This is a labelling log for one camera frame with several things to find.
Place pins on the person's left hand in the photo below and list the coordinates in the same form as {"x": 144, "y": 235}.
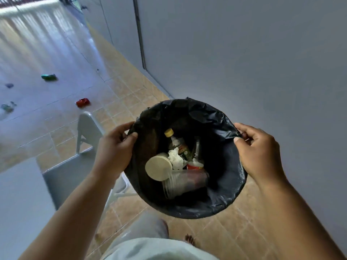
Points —
{"x": 111, "y": 152}

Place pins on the white shirt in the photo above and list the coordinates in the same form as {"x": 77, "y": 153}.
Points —
{"x": 160, "y": 250}

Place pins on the clear plastic cup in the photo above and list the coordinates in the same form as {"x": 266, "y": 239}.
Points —
{"x": 184, "y": 182}

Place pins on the person's right forearm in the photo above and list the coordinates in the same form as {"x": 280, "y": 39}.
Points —
{"x": 295, "y": 222}

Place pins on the crushed red can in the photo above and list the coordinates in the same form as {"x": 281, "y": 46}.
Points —
{"x": 82, "y": 102}

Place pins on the trash bin with black bag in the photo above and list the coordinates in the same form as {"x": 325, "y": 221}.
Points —
{"x": 217, "y": 148}

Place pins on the teal crumpled litter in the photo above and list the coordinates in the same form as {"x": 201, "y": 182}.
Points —
{"x": 7, "y": 106}

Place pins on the person's right thumb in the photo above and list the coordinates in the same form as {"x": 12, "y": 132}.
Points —
{"x": 240, "y": 143}

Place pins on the person's left thumb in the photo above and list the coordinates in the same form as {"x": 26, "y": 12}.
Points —
{"x": 130, "y": 142}

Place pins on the person's left forearm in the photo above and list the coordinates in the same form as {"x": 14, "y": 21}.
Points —
{"x": 73, "y": 219}

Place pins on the balcony railing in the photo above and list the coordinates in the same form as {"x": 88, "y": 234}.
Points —
{"x": 21, "y": 2}

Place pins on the small dark litter piece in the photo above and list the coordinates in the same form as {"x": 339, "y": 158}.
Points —
{"x": 9, "y": 85}

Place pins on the person's right hand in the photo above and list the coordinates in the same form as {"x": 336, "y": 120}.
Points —
{"x": 261, "y": 155}

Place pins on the bottle with yellow cap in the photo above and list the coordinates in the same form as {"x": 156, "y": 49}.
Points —
{"x": 179, "y": 145}

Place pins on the light grey shorts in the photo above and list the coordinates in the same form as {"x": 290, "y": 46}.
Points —
{"x": 143, "y": 227}

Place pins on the cream round paper cup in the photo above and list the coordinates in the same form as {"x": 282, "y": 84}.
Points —
{"x": 158, "y": 168}

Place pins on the person's foot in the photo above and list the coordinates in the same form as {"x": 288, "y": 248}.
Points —
{"x": 189, "y": 240}

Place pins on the clear plastic wrapper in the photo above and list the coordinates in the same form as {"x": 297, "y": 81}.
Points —
{"x": 197, "y": 148}

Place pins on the crumpled white tissue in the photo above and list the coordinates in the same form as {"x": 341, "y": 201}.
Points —
{"x": 175, "y": 159}

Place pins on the white plastic chair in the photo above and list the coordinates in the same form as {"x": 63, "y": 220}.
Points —
{"x": 73, "y": 170}

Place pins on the crushed green can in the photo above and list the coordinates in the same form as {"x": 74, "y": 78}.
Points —
{"x": 49, "y": 77}

